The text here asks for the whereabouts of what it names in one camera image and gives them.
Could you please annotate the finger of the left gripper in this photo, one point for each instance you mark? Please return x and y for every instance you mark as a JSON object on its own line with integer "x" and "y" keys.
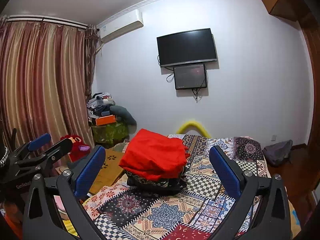
{"x": 45, "y": 162}
{"x": 23, "y": 151}

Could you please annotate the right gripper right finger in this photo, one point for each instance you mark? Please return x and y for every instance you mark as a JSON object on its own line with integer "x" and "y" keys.
{"x": 272, "y": 217}

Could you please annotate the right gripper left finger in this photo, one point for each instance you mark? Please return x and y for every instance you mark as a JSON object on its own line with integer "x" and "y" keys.
{"x": 42, "y": 219}

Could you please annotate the red garment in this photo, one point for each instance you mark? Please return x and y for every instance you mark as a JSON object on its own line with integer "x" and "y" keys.
{"x": 153, "y": 156}

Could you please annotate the pile of clutter clothes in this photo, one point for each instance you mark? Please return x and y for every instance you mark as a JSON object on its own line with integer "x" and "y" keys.
{"x": 99, "y": 106}

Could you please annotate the red plush toy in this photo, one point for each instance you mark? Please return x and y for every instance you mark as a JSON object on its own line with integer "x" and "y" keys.
{"x": 79, "y": 148}

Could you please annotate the orange box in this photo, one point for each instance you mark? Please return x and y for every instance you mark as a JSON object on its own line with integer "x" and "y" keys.
{"x": 104, "y": 120}

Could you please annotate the green patterned box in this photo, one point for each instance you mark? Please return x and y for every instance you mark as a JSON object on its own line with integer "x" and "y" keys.
{"x": 110, "y": 134}

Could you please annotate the dark grey bag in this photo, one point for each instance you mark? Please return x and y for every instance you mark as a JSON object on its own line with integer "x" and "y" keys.
{"x": 278, "y": 153}

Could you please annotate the striped red gold curtain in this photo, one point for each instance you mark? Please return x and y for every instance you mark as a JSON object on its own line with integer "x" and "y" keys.
{"x": 46, "y": 76}

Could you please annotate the dark grey-green cushion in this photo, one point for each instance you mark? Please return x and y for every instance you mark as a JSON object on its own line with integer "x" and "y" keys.
{"x": 124, "y": 114}

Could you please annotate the patchwork patterned bedsheet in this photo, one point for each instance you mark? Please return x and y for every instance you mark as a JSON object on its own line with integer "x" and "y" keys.
{"x": 123, "y": 212}

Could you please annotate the navy patterned folded garment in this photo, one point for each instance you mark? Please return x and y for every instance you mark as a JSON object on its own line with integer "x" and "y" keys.
{"x": 163, "y": 187}

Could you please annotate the yellow curved tube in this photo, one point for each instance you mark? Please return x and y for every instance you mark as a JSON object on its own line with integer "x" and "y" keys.
{"x": 192, "y": 124}

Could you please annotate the white air conditioner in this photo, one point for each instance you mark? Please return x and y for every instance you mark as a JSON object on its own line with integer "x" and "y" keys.
{"x": 118, "y": 26}

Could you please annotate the wooden overhead cabinet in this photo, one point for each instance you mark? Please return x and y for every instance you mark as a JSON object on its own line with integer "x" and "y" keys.
{"x": 293, "y": 10}

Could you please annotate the small black wall monitor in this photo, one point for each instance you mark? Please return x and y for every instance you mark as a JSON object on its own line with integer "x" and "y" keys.
{"x": 190, "y": 77}

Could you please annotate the black wall television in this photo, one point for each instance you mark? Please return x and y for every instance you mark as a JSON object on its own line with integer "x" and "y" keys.
{"x": 186, "y": 47}

